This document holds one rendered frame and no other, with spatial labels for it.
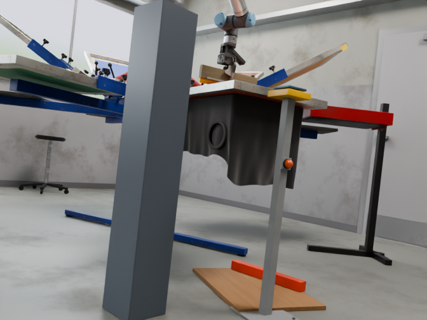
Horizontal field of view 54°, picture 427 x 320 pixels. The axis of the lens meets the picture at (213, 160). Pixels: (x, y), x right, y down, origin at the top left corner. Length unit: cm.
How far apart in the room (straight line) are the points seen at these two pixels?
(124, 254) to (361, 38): 397
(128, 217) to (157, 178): 18
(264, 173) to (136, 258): 81
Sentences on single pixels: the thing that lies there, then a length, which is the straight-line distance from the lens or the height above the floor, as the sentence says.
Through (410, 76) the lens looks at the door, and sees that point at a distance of 465.
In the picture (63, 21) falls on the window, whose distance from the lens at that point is 606.
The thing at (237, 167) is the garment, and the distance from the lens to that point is 198.
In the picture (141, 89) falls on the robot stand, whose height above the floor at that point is 87.
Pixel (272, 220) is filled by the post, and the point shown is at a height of 41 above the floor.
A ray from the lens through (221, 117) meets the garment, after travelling 201.
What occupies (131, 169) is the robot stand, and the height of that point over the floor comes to 56.
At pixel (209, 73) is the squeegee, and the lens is 234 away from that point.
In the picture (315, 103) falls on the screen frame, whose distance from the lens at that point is 215.
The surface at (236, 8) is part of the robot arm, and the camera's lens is 227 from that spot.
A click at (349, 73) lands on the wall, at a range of 498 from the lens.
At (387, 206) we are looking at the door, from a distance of 458.
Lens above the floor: 65
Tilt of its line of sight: level
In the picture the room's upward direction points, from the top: 6 degrees clockwise
